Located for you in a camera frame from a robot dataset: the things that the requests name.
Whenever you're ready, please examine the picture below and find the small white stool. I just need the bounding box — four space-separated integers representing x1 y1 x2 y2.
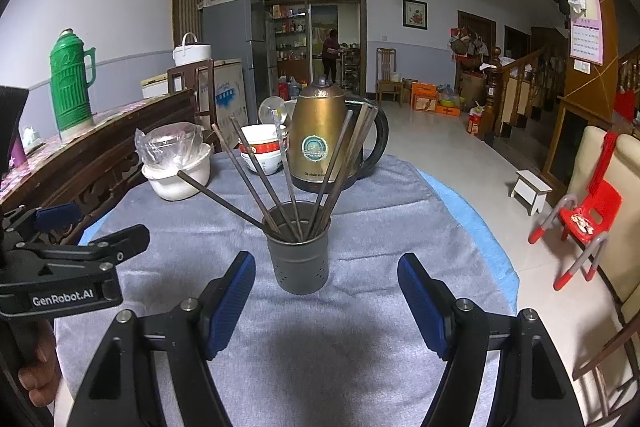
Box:
510 170 553 216

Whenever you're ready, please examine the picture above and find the grey refrigerator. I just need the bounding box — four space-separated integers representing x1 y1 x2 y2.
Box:
197 0 278 100

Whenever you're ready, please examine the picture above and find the white ceramic bowl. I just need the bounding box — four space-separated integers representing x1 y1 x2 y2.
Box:
240 152 286 176

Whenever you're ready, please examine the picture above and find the grey fleece tablecloth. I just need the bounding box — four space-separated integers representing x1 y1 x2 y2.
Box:
54 149 501 427

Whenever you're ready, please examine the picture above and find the red and white bowl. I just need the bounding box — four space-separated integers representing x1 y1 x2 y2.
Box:
239 124 290 158

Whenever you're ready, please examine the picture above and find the wooden staircase railing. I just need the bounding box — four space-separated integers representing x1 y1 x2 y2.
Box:
492 47 566 138

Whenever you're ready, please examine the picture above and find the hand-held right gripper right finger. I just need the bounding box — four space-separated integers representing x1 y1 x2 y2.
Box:
397 252 586 427

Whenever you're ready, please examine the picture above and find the bunch of dark chopsticks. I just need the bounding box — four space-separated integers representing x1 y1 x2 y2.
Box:
176 103 379 242

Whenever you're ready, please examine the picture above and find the grey metal utensil holder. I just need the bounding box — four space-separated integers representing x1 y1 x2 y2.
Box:
262 202 332 295

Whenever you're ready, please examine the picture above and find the light wooden chair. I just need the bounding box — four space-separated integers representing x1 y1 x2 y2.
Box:
376 47 403 108

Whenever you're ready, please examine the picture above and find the red child's chair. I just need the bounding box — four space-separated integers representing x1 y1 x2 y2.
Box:
529 179 622 291

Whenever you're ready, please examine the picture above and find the wooden shelf cabinet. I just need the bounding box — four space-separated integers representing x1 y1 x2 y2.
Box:
265 0 368 90

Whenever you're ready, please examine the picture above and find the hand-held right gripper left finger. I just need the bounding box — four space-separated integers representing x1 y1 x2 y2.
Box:
66 251 257 427

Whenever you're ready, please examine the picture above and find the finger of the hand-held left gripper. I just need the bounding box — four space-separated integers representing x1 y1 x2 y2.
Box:
7 203 82 234
30 223 151 270

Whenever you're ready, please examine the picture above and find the gold electric kettle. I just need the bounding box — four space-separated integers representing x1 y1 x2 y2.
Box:
283 77 390 194

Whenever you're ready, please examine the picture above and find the white chest freezer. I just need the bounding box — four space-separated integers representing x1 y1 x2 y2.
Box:
141 59 249 148

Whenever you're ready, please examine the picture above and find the cream upholstered chair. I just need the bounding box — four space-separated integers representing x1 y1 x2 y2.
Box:
570 125 640 308

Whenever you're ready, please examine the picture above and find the framed wall picture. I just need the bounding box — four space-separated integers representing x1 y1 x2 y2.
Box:
403 0 429 29

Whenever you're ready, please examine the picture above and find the person's left hand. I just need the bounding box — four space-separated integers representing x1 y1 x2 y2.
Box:
17 319 64 408

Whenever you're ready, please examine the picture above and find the green thermos flask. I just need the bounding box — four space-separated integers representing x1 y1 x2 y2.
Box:
49 28 97 132

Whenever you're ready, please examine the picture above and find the pink wall calendar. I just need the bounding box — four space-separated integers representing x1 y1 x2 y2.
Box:
566 0 606 66

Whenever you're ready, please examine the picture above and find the white bucket with handle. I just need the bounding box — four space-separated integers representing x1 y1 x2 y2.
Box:
173 33 213 68

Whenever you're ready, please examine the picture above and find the red and white bag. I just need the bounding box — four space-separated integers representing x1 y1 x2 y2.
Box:
467 107 486 136

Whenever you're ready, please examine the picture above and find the dark carved wooden sideboard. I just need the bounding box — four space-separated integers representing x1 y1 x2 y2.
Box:
0 89 221 248

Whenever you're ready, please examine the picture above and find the dark wooden chair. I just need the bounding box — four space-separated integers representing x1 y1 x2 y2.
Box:
166 59 221 152

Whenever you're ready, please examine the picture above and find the white enamel pot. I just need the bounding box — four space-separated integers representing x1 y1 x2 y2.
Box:
141 144 212 202

